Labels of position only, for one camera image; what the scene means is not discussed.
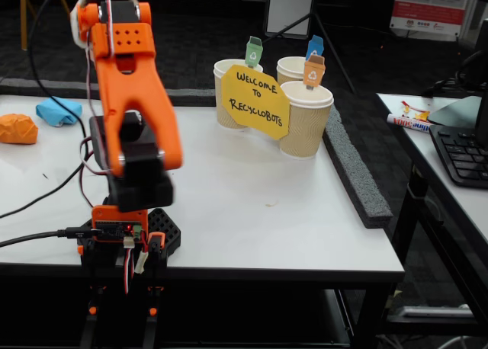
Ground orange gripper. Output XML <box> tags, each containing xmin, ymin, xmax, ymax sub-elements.
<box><xmin>77</xmin><ymin>4</ymin><xmax>95</xmax><ymax>41</ymax></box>

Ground blue paper wad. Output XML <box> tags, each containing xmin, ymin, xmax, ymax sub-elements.
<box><xmin>36</xmin><ymin>96</ymin><xmax>84</xmax><ymax>128</ymax></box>

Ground black grid robot base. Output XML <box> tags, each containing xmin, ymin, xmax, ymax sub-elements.
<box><xmin>75</xmin><ymin>207</ymin><xmax>182</xmax><ymax>258</ymax></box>

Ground long grey foam strip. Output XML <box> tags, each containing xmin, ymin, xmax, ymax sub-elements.
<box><xmin>322</xmin><ymin>103</ymin><xmax>393</xmax><ymax>230</ymax></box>
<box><xmin>0</xmin><ymin>77</ymin><xmax>102</xmax><ymax>99</ymax></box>

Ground orange crumpled paper wad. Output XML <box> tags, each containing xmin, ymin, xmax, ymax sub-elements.
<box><xmin>0</xmin><ymin>113</ymin><xmax>39</xmax><ymax>145</ymax></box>

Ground paper cup with green label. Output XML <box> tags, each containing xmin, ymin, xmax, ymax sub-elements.
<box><xmin>213</xmin><ymin>58</ymin><xmax>264</xmax><ymax>131</ymax></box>

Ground green recycling bin label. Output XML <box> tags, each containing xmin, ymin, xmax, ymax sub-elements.
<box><xmin>244</xmin><ymin>35</ymin><xmax>264</xmax><ymax>67</ymax></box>

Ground yellow welcome sign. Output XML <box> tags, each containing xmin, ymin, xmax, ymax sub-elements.
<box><xmin>220</xmin><ymin>64</ymin><xmax>291</xmax><ymax>140</ymax></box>

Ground white board panel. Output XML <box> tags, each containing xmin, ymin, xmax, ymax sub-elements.
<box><xmin>264</xmin><ymin>0</ymin><xmax>316</xmax><ymax>40</ymax></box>

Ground paper cup with blue label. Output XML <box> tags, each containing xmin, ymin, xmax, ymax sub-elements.
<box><xmin>276</xmin><ymin>56</ymin><xmax>310</xmax><ymax>86</ymax></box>

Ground orange controller board holder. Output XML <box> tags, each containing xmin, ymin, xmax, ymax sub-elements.
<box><xmin>91</xmin><ymin>204</ymin><xmax>149</xmax><ymax>248</ymax></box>

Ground blue recycling bin label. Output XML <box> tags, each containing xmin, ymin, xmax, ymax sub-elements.
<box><xmin>306</xmin><ymin>35</ymin><xmax>325</xmax><ymax>62</ymax></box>

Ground orange recycling bin label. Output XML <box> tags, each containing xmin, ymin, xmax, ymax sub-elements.
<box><xmin>303</xmin><ymin>54</ymin><xmax>327</xmax><ymax>91</ymax></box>

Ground paper cup with orange label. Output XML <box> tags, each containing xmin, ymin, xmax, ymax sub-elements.
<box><xmin>279</xmin><ymin>80</ymin><xmax>335</xmax><ymax>160</ymax></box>

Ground black tripod stand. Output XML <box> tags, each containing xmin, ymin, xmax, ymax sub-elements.
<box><xmin>258</xmin><ymin>11</ymin><xmax>355</xmax><ymax>94</ymax></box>

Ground black table clamp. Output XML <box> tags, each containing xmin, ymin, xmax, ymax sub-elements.
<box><xmin>143</xmin><ymin>230</ymin><xmax>169</xmax><ymax>349</ymax></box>
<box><xmin>78</xmin><ymin>245</ymin><xmax>106</xmax><ymax>349</ymax></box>

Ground white red marker pen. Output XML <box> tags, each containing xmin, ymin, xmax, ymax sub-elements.
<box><xmin>387</xmin><ymin>113</ymin><xmax>434</xmax><ymax>134</ymax></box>

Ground white and red poster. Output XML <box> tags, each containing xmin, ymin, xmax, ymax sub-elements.
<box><xmin>389</xmin><ymin>0</ymin><xmax>468</xmax><ymax>42</ymax></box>

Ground black keyboard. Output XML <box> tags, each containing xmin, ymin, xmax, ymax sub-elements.
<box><xmin>429</xmin><ymin>124</ymin><xmax>488</xmax><ymax>190</ymax></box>

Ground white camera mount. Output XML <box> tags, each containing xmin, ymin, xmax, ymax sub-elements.
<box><xmin>69</xmin><ymin>8</ymin><xmax>89</xmax><ymax>50</ymax></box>

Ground black camera cable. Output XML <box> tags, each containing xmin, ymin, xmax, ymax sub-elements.
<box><xmin>0</xmin><ymin>0</ymin><xmax>92</xmax><ymax>219</ymax></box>

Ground black usb cable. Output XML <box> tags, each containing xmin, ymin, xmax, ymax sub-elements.
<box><xmin>0</xmin><ymin>226</ymin><xmax>102</xmax><ymax>251</ymax></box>

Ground red white black wires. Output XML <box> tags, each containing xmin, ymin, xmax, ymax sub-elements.
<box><xmin>121</xmin><ymin>245</ymin><xmax>136</xmax><ymax>295</ymax></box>

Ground black work table frame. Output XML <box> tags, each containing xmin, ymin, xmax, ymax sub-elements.
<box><xmin>0</xmin><ymin>263</ymin><xmax>406</xmax><ymax>349</ymax></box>

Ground black side table frame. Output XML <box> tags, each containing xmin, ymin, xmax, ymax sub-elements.
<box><xmin>375</xmin><ymin>92</ymin><xmax>488</xmax><ymax>327</ymax></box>

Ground black cable bundle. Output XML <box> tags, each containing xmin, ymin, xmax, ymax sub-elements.
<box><xmin>422</xmin><ymin>50</ymin><xmax>488</xmax><ymax>98</ymax></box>

